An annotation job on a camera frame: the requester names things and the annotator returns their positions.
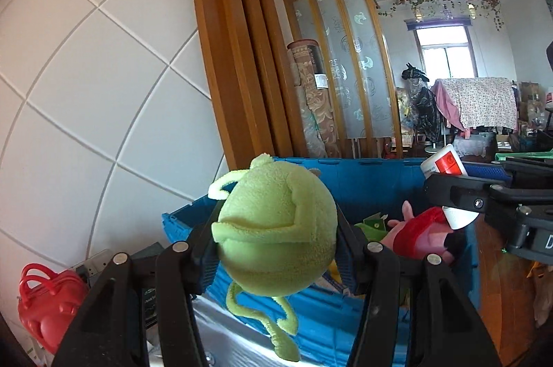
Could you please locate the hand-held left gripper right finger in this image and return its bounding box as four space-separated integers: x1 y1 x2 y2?
335 206 502 367

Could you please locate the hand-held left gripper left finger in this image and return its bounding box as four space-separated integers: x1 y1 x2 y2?
52 200 224 367

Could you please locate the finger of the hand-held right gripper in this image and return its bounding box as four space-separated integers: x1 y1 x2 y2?
423 172 495 217
463 160 515 184

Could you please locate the white tube with red label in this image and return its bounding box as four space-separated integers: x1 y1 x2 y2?
421 143 479 230

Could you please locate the green plush toy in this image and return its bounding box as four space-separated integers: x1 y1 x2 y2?
208 153 338 363

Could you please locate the blue plastic crate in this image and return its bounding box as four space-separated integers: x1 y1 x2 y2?
162 157 482 367

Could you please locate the green cardboard box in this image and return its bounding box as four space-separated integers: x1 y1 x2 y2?
354 213 390 242

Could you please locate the pink pig plush toy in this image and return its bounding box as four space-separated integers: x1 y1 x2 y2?
386 200 461 264

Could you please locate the floral cloth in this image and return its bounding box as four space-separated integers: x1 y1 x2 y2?
434 77 518 130

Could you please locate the white striped tablecloth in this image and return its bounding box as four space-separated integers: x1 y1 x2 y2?
147 291 359 367

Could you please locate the black garment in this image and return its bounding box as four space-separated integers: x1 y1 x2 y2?
401 64 442 143

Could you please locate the window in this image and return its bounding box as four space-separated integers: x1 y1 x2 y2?
414 26 478 79

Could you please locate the red handbag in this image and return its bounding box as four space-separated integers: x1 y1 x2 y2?
17 263 89 355

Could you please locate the wooden frosted glass partition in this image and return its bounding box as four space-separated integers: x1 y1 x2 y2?
273 0 404 158

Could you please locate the rolled patterned carpet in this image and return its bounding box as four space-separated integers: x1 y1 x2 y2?
287 40 342 158

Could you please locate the wooden wall frame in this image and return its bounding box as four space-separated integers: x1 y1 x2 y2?
43 0 299 171

